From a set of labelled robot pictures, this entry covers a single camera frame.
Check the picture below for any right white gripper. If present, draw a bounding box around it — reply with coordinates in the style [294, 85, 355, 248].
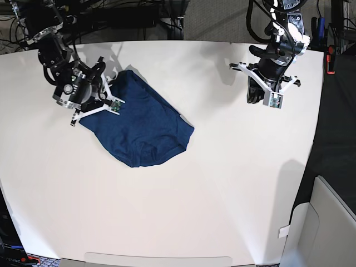
[70, 73, 125, 126]

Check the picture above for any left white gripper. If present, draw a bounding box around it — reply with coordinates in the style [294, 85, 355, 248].
[229, 62, 301, 104]

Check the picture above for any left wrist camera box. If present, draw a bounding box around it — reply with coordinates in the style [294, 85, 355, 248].
[263, 91, 284, 109]

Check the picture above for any orange clamp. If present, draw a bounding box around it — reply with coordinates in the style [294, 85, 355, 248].
[326, 45, 336, 75]

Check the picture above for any blue handled tool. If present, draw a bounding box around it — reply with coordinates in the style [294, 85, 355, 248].
[317, 17, 325, 43]

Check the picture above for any blue long-sleeve T-shirt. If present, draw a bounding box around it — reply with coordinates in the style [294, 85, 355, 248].
[80, 70, 194, 167]

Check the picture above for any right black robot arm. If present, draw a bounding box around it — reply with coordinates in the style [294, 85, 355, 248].
[10, 1, 124, 126]

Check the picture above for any beige plastic bin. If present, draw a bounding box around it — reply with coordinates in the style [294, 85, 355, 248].
[280, 176, 355, 267]

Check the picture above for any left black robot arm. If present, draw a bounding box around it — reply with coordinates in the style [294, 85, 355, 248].
[229, 1, 310, 109]

